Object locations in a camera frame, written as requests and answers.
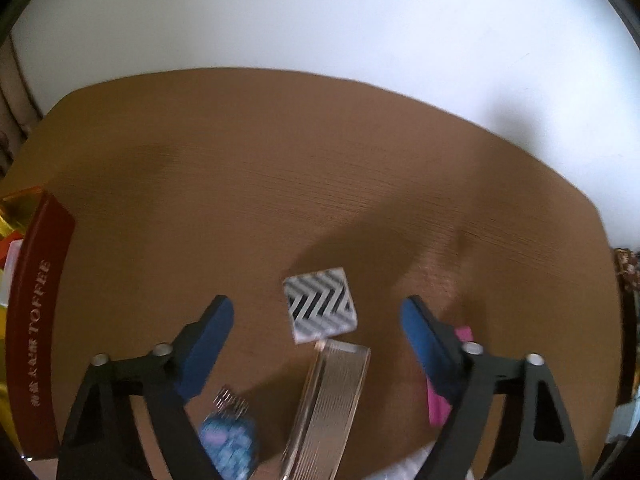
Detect pink eraser block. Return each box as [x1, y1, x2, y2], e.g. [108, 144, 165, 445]
[426, 326, 473, 428]

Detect blue patterned keychain case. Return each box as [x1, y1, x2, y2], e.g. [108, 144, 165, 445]
[198, 386, 258, 480]

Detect black white chevron cube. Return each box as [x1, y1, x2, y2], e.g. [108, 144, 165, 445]
[283, 268, 358, 344]

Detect red gold toffee box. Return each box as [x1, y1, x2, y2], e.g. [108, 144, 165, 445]
[1, 188, 75, 460]

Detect beige patterned curtain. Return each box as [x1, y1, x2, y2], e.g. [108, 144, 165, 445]
[0, 35, 42, 177]

